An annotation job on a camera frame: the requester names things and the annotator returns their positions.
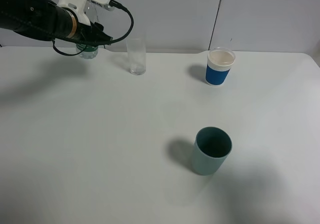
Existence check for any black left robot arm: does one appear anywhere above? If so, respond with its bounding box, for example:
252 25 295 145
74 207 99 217
0 0 113 45

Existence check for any teal plastic cup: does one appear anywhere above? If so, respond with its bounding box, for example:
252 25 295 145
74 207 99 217
191 127 233 175

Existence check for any tall clear drinking glass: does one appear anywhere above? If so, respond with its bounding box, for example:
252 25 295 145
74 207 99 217
126 39 146 75

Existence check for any black camera cable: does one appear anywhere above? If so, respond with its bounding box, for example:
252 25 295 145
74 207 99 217
51 0 135 57

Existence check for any clear bottle with green label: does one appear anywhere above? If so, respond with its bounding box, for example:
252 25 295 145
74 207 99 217
76 2 99 59

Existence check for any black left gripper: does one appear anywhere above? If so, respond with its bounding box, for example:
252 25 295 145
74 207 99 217
73 22 113 46

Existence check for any blue and white paper cup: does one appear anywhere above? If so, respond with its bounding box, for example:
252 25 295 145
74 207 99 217
205 47 236 86

